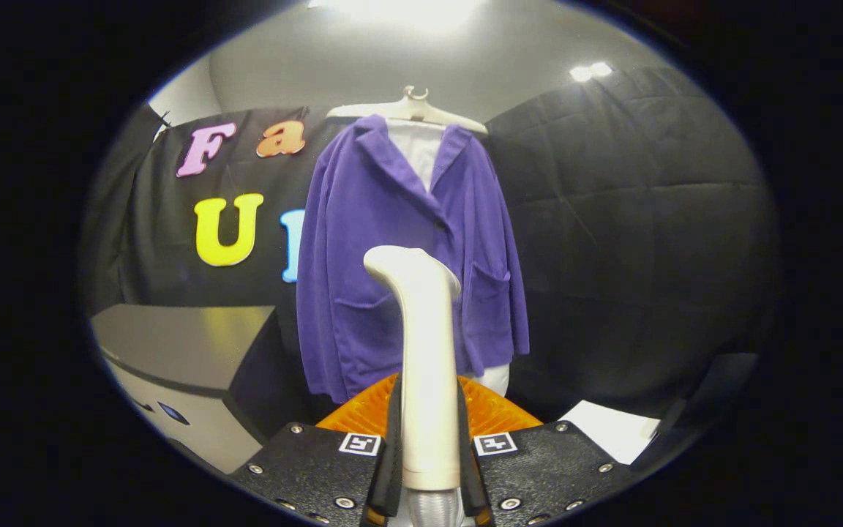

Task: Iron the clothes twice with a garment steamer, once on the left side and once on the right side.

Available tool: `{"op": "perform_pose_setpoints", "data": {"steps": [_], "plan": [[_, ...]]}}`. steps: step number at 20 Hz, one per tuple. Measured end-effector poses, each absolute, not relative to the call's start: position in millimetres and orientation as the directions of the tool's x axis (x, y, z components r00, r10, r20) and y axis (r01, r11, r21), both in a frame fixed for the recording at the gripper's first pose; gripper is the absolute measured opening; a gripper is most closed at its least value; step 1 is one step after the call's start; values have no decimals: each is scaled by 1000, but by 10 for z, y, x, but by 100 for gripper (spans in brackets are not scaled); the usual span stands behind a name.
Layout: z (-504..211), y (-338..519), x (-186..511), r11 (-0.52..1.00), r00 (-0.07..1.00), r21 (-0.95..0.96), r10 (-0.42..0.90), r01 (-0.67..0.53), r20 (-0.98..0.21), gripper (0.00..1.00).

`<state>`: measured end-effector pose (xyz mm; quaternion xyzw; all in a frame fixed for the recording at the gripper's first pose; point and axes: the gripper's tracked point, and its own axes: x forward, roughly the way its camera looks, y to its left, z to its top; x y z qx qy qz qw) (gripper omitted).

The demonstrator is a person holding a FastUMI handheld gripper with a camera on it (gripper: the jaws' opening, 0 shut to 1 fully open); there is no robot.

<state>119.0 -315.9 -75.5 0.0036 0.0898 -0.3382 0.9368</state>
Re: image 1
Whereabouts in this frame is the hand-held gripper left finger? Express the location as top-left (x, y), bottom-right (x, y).
top-left (230, 373), bottom-right (402, 527)

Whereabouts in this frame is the grey cabinet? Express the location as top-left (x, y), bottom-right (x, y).
top-left (90, 304), bottom-right (298, 475)

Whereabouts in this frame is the rectangular ceiling light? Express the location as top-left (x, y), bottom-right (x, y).
top-left (569, 61), bottom-right (614, 83)

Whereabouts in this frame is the white paper sheet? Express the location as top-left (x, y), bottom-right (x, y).
top-left (559, 399), bottom-right (662, 466)

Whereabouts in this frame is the large round ceiling light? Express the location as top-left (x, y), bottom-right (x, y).
top-left (310, 0), bottom-right (490, 31)

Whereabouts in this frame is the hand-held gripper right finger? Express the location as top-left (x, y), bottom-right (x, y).
top-left (457, 373), bottom-right (627, 527)

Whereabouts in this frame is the white garment steamer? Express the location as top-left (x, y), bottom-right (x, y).
top-left (363, 245), bottom-right (466, 527)

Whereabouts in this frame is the white undershirt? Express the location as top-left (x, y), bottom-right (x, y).
top-left (386, 119), bottom-right (510, 396)

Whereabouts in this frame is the white clothes hanger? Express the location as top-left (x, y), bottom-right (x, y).
top-left (326, 86), bottom-right (488, 135)

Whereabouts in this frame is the purple jacket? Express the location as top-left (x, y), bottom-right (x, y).
top-left (296, 113), bottom-right (531, 405)

